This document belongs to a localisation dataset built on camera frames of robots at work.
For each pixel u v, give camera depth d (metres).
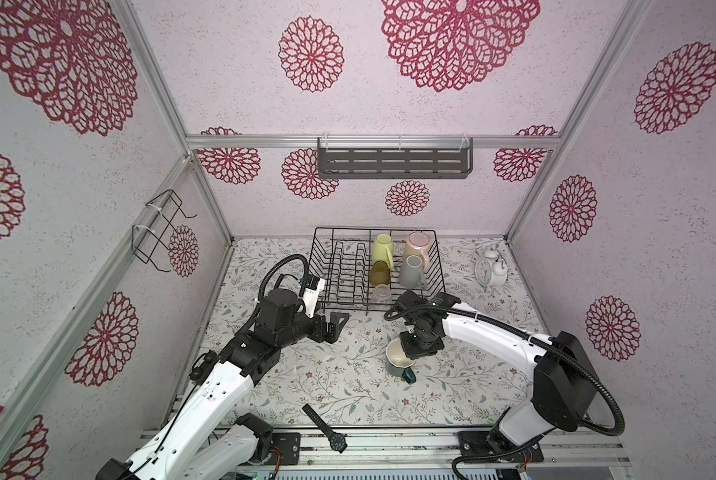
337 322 0.65
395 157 0.93
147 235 0.74
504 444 0.64
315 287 0.64
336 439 0.75
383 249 1.03
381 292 0.98
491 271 0.98
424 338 0.67
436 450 0.77
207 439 0.45
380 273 1.00
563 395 0.44
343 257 1.16
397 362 0.87
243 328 0.57
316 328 0.64
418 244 1.00
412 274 0.98
